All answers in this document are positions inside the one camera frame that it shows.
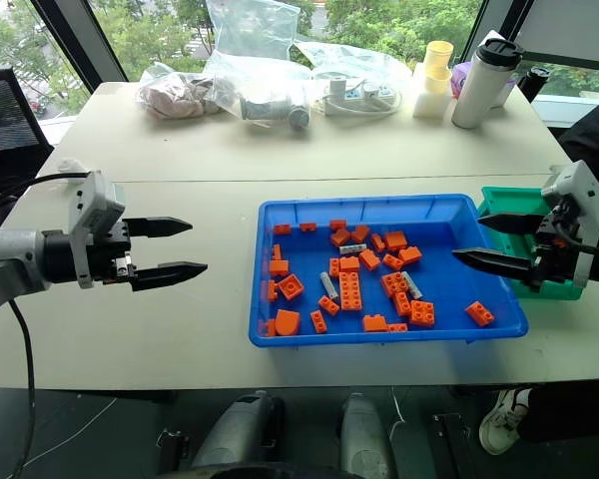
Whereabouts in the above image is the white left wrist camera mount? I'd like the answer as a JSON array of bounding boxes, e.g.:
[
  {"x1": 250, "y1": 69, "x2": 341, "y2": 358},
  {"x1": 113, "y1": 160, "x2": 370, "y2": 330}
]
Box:
[{"x1": 68, "y1": 170, "x2": 128, "y2": 290}]

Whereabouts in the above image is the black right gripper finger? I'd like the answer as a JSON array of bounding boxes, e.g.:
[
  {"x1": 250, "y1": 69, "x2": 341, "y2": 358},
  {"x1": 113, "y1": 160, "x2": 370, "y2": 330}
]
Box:
[
  {"x1": 476, "y1": 213, "x2": 548, "y2": 237},
  {"x1": 450, "y1": 246, "x2": 536, "y2": 288}
]

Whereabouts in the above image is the orange 2x4 toy brick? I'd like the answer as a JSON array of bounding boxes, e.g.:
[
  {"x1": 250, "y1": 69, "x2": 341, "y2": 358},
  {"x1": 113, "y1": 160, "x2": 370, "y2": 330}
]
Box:
[{"x1": 337, "y1": 270, "x2": 365, "y2": 312}]

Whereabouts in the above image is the black bottle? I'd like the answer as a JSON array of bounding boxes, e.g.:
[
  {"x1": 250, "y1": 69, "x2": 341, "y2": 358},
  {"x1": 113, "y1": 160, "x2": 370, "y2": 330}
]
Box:
[{"x1": 515, "y1": 66, "x2": 552, "y2": 105}]

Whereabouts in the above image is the plastic bag with pink contents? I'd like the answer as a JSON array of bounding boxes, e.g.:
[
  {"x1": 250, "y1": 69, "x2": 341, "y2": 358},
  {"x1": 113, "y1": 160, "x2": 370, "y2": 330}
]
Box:
[{"x1": 136, "y1": 63, "x2": 242, "y2": 122}]

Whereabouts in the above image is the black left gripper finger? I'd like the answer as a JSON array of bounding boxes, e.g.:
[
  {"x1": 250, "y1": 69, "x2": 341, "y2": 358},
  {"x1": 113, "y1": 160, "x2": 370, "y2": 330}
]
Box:
[
  {"x1": 129, "y1": 259, "x2": 210, "y2": 293},
  {"x1": 122, "y1": 216, "x2": 194, "y2": 240}
]

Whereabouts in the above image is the plastic bag with grey cylinders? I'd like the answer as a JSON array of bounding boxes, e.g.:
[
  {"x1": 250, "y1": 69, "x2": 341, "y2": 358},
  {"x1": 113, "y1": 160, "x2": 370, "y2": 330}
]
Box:
[{"x1": 237, "y1": 89, "x2": 312, "y2": 133}]

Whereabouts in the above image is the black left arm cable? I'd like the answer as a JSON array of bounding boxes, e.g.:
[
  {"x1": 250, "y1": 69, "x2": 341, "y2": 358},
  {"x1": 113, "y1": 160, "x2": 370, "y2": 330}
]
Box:
[{"x1": 0, "y1": 171, "x2": 91, "y2": 214}]

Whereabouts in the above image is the yellow cup stack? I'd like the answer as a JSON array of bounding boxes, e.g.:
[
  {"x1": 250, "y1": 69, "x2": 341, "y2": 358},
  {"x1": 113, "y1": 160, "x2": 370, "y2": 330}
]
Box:
[{"x1": 423, "y1": 40, "x2": 455, "y2": 95}]

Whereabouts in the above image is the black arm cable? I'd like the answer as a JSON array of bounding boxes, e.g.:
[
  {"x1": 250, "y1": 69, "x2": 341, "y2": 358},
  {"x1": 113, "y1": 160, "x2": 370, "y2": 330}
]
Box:
[
  {"x1": 0, "y1": 171, "x2": 91, "y2": 214},
  {"x1": 552, "y1": 221, "x2": 599, "y2": 251}
]

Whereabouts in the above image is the purple packet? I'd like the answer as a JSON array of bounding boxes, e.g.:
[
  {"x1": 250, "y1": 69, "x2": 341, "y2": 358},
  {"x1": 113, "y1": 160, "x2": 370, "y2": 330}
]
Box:
[{"x1": 449, "y1": 61, "x2": 474, "y2": 97}]

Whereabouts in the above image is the grey brick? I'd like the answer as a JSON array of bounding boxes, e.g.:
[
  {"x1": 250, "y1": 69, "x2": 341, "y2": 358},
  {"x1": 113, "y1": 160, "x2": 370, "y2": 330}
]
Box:
[{"x1": 319, "y1": 270, "x2": 341, "y2": 300}]

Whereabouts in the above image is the green plastic tray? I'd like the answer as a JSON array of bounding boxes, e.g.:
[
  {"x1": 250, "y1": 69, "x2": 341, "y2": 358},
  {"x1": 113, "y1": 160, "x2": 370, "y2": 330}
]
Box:
[{"x1": 476, "y1": 185, "x2": 586, "y2": 302}]

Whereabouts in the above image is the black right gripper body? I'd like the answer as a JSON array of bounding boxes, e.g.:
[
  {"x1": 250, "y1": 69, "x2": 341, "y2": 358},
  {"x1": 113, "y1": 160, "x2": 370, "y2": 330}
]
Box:
[{"x1": 528, "y1": 194, "x2": 583, "y2": 293}]

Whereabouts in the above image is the large clear plastic bag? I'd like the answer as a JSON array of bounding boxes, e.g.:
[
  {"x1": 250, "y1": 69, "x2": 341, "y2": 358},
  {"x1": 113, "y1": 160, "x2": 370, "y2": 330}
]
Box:
[{"x1": 203, "y1": 0, "x2": 303, "y2": 76}]

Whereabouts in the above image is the black mesh office chair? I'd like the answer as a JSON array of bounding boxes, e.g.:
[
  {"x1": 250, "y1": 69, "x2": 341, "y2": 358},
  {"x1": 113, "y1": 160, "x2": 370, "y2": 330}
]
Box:
[{"x1": 0, "y1": 66, "x2": 56, "y2": 211}]

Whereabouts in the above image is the black metal bracket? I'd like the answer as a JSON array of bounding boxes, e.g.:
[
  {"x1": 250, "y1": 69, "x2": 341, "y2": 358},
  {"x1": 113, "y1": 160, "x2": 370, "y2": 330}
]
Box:
[
  {"x1": 156, "y1": 427, "x2": 192, "y2": 474},
  {"x1": 430, "y1": 412, "x2": 474, "y2": 479}
]

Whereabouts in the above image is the dark window frame post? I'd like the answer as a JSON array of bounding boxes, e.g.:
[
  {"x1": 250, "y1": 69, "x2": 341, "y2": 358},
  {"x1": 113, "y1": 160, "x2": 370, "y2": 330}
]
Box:
[
  {"x1": 457, "y1": 0, "x2": 536, "y2": 67},
  {"x1": 28, "y1": 0, "x2": 132, "y2": 85}
]

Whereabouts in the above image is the silver robot leg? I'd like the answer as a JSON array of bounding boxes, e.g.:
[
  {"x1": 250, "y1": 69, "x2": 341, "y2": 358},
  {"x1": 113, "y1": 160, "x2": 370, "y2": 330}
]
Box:
[
  {"x1": 191, "y1": 390, "x2": 287, "y2": 471},
  {"x1": 338, "y1": 392, "x2": 396, "y2": 479}
]

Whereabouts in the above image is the blue plastic tray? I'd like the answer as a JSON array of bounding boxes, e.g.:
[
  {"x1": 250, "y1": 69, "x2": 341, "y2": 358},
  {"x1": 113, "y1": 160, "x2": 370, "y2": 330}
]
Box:
[{"x1": 248, "y1": 193, "x2": 531, "y2": 349}]

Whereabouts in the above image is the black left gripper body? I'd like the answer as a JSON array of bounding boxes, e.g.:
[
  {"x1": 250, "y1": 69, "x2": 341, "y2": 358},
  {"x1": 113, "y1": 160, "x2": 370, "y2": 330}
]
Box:
[{"x1": 85, "y1": 219, "x2": 134, "y2": 287}]

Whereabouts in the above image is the white tumbler with black lid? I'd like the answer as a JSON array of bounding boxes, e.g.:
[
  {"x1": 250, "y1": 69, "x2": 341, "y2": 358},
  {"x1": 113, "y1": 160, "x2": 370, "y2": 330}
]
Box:
[{"x1": 450, "y1": 36, "x2": 525, "y2": 131}]

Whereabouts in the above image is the white power strip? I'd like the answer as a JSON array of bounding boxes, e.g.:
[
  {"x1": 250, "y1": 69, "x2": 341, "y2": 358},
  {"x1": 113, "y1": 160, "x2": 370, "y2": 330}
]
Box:
[{"x1": 320, "y1": 76, "x2": 398, "y2": 119}]

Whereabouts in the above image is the person in black clothes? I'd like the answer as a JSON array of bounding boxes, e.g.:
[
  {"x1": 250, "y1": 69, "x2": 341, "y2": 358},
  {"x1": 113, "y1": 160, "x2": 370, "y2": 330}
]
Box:
[{"x1": 558, "y1": 93, "x2": 599, "y2": 224}]

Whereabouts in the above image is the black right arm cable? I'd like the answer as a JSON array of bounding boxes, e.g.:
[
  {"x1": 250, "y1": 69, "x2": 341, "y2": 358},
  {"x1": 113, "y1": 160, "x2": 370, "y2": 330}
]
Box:
[{"x1": 552, "y1": 221, "x2": 599, "y2": 251}]

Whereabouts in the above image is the orange rounded plastic toy brick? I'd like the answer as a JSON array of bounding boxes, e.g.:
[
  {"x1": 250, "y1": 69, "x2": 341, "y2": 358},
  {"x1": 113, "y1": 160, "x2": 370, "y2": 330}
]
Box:
[{"x1": 274, "y1": 308, "x2": 301, "y2": 337}]

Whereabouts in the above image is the white sneaker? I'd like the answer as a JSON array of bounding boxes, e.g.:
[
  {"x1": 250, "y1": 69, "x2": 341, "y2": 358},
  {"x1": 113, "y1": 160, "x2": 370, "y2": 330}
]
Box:
[{"x1": 478, "y1": 386, "x2": 533, "y2": 457}]

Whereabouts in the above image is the black hanging cable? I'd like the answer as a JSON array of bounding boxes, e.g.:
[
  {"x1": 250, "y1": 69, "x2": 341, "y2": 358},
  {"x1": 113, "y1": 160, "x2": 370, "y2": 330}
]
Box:
[{"x1": 5, "y1": 297, "x2": 37, "y2": 479}]

